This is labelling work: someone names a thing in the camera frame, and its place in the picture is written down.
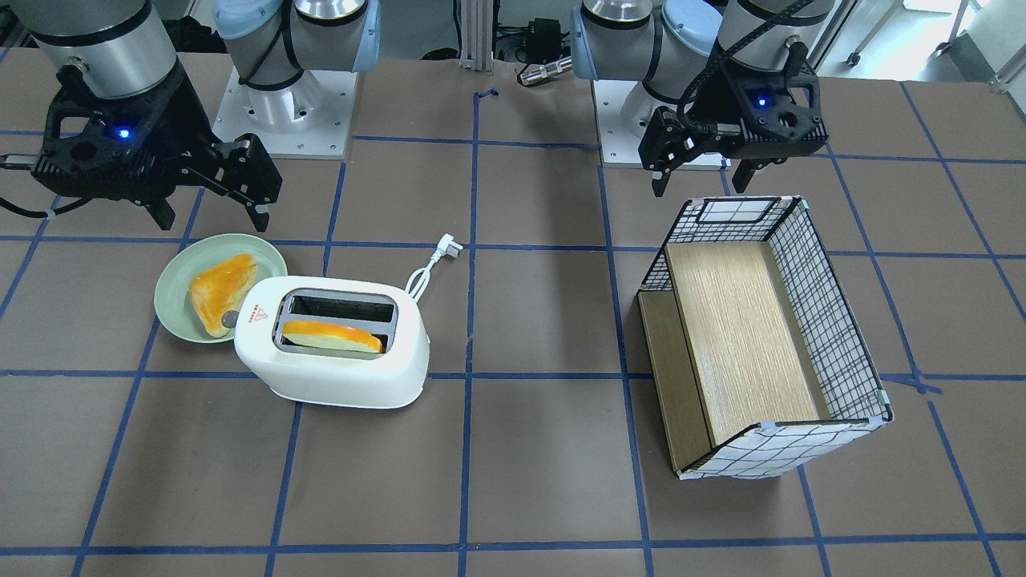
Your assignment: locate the metal connector on table edge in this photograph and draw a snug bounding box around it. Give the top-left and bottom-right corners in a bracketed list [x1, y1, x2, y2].
[516, 56, 574, 88]

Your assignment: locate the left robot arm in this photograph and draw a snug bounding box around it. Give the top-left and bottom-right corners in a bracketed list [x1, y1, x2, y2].
[569, 1, 834, 197]

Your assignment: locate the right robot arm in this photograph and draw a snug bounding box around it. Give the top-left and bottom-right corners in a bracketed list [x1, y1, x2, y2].
[2, 1, 381, 232]

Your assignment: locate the light green plate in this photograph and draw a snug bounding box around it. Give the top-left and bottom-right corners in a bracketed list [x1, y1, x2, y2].
[154, 233, 287, 343]

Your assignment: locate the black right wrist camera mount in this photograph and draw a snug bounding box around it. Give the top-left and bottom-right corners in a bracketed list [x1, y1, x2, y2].
[30, 59, 218, 207]

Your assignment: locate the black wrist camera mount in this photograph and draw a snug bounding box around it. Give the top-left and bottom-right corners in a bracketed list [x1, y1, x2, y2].
[688, 40, 830, 161]
[30, 59, 218, 207]

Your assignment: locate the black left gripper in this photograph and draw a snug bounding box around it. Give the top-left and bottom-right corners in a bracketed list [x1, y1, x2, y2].
[638, 107, 758, 198]

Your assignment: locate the bread slice in toaster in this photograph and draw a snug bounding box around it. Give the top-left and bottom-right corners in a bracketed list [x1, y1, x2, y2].
[280, 321, 385, 354]

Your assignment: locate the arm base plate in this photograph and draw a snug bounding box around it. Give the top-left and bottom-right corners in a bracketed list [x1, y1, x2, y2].
[592, 79, 731, 170]
[212, 69, 362, 160]

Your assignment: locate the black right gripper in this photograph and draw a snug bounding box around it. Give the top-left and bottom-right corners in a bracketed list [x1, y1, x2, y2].
[144, 134, 283, 232]

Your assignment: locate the bread slice on plate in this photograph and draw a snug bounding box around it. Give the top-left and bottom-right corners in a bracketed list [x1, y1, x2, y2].
[189, 253, 259, 337]

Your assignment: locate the white two-slot toaster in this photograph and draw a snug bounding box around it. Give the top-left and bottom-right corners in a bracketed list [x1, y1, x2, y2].
[234, 276, 430, 409]

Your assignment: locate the wire grid shelf with wood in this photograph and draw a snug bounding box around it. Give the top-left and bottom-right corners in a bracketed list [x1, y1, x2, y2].
[636, 196, 894, 480]

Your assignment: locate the aluminium frame post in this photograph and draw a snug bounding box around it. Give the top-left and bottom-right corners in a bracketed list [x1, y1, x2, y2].
[452, 1, 498, 75]

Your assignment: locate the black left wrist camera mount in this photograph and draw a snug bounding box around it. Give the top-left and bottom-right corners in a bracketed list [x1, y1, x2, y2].
[688, 40, 830, 161]

